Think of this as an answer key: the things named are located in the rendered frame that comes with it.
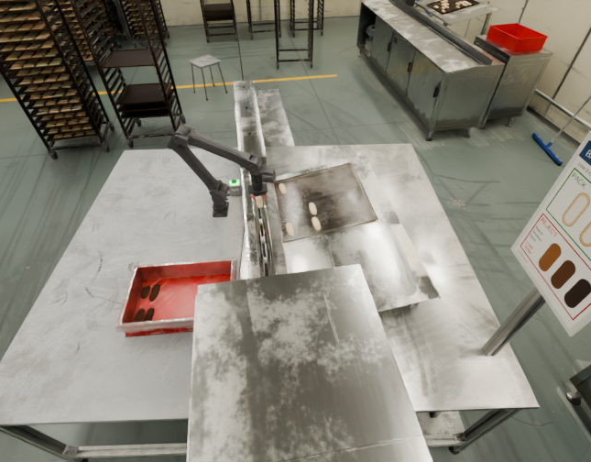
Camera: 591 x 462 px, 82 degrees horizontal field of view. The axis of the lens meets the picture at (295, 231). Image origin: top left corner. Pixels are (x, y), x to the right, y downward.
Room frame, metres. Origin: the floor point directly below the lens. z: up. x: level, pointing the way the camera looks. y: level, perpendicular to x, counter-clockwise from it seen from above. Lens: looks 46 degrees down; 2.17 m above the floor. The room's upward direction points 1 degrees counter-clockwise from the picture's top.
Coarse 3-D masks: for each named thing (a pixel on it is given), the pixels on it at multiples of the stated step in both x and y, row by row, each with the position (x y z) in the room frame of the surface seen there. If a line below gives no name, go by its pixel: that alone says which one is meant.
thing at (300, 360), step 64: (256, 320) 0.49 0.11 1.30; (320, 320) 0.49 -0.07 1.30; (192, 384) 0.32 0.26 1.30; (256, 384) 0.32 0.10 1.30; (320, 384) 0.31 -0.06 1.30; (384, 384) 0.31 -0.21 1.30; (192, 448) 0.18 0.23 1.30; (256, 448) 0.18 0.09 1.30; (320, 448) 0.18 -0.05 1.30; (384, 448) 0.18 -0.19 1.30
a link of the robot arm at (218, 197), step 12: (180, 132) 1.49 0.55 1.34; (168, 144) 1.50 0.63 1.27; (180, 144) 1.51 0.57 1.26; (180, 156) 1.50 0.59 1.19; (192, 156) 1.51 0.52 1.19; (192, 168) 1.49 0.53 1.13; (204, 168) 1.51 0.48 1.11; (204, 180) 1.48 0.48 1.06; (216, 180) 1.51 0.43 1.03; (216, 192) 1.45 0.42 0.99
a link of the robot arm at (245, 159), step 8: (192, 128) 1.56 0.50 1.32; (176, 136) 1.47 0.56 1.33; (192, 136) 1.49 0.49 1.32; (200, 136) 1.50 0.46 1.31; (184, 144) 1.46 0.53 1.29; (192, 144) 1.48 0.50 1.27; (200, 144) 1.48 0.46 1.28; (208, 144) 1.47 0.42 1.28; (216, 144) 1.48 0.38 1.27; (216, 152) 1.46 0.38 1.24; (224, 152) 1.45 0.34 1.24; (232, 152) 1.45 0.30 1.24; (240, 152) 1.47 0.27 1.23; (232, 160) 1.45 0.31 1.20; (240, 160) 1.43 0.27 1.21; (248, 160) 1.42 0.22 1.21; (256, 160) 1.43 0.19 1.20; (248, 168) 1.42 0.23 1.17
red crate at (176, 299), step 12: (192, 276) 1.01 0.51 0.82; (204, 276) 1.01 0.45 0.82; (216, 276) 1.01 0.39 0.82; (228, 276) 1.01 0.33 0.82; (168, 288) 0.94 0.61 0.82; (180, 288) 0.94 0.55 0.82; (192, 288) 0.94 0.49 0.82; (144, 300) 0.88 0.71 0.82; (156, 300) 0.88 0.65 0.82; (168, 300) 0.88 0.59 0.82; (180, 300) 0.88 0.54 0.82; (192, 300) 0.88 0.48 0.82; (156, 312) 0.82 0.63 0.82; (168, 312) 0.81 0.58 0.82; (180, 312) 0.81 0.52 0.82; (192, 312) 0.81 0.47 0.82
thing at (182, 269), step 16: (144, 272) 0.99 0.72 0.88; (160, 272) 1.00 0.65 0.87; (176, 272) 1.00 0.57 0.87; (192, 272) 1.01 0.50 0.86; (208, 272) 1.02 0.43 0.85; (224, 272) 1.03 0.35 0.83; (128, 288) 0.88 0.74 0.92; (128, 304) 0.81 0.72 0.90; (128, 320) 0.75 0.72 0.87; (160, 320) 0.72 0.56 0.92; (176, 320) 0.72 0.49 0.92; (192, 320) 0.72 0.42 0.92
